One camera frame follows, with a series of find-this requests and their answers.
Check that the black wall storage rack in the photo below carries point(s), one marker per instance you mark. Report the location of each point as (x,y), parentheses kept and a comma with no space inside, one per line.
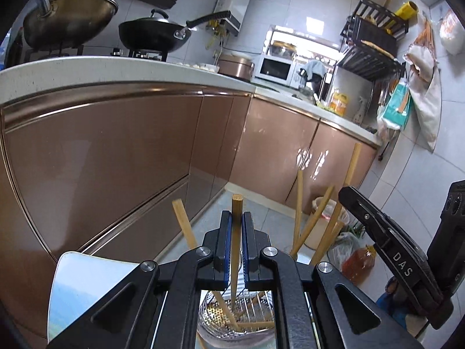
(370,39)

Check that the white microwave oven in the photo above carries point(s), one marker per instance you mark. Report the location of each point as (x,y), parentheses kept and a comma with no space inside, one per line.
(275,69)

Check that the teal hanging bag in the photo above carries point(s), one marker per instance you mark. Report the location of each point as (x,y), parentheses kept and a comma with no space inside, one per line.
(394,115)

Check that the white hanging bag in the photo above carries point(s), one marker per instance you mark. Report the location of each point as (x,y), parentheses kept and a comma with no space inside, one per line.
(424,84)

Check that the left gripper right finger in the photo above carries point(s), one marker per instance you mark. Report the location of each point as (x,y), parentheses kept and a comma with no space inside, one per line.
(315,306)

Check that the blue gloved right hand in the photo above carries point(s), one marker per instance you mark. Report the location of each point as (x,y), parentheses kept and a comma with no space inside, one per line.
(395,302)

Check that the yellow roll on rack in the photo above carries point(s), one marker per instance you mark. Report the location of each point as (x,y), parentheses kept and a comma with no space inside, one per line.
(405,11)

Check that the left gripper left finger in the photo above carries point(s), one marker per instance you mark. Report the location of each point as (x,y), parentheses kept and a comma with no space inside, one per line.
(104,303)

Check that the yellow bottle on counter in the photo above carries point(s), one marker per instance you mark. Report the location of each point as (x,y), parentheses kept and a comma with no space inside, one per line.
(338,103)

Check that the white water heater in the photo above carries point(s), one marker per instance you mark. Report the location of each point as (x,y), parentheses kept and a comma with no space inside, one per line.
(236,10)

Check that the bronze wok with handle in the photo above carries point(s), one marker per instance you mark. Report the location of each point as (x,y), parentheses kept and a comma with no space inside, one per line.
(59,24)

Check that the grey cloth under basket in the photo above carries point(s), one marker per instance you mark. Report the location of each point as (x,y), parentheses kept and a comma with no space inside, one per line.
(265,339)

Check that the gas stove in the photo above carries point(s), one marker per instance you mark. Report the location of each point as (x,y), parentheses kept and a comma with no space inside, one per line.
(28,55)

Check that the black wok with lid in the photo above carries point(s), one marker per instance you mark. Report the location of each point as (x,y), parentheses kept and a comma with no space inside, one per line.
(158,33)

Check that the cooking oil bottle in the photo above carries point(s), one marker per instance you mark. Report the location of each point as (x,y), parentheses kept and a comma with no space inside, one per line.
(358,266)

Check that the beige trash bin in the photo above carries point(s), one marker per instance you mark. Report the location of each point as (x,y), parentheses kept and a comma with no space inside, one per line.
(317,232)

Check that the copper rice cooker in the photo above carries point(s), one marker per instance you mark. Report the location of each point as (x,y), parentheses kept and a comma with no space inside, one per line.
(237,67)

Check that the wire utensil holder basket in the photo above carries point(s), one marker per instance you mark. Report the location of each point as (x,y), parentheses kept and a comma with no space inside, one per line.
(250,306)

